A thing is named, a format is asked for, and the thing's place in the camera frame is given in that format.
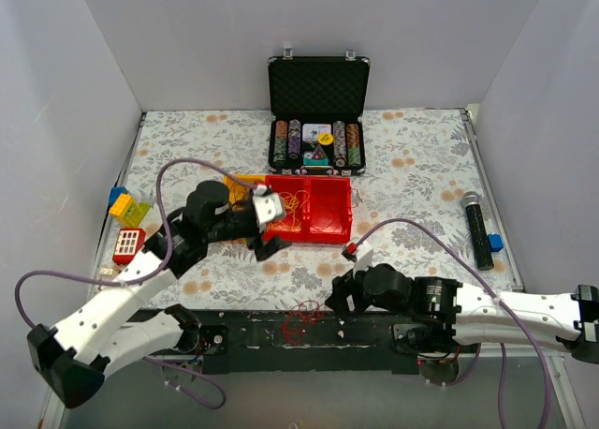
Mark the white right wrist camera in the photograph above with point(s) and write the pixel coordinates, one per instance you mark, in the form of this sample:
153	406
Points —
360	254

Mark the blue toy brick left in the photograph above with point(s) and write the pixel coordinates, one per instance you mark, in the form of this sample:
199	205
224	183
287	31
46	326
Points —
115	193

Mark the black poker chip case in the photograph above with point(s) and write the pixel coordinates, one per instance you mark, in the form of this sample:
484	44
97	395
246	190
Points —
316	114

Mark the floral table mat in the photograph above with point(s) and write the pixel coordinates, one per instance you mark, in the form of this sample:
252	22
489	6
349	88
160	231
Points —
419	163

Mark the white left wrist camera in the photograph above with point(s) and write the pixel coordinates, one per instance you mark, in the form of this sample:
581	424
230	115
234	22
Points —
269	206

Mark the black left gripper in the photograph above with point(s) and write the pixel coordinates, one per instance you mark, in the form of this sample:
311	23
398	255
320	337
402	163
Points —
257	232

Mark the red plastic bin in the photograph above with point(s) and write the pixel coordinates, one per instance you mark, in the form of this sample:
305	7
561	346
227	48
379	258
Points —
295	194
329	217

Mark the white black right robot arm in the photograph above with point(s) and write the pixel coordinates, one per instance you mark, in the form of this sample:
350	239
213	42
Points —
445	314

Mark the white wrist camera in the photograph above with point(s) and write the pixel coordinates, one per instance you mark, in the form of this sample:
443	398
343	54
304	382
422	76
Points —
269	206
360	254

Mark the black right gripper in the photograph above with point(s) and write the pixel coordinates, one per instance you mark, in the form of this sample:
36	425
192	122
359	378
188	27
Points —
349	288

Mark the yellow plastic bin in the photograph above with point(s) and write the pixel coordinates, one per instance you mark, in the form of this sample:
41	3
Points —
238	193

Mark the red white toy house block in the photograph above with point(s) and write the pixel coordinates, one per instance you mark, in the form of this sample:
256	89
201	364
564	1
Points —
128	244

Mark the blue toy brick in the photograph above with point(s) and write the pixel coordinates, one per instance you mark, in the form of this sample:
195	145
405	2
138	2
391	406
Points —
115	193
496	243

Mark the black handheld microphone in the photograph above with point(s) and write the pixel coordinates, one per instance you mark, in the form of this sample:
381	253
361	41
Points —
470	202

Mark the aluminium frame rail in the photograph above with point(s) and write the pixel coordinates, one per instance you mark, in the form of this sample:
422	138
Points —
494	351

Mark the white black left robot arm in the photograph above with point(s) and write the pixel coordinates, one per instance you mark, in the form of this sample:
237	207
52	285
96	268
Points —
77	354

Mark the blue toy brick right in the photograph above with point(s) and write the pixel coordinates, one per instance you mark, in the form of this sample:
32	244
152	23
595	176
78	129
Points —
496	243

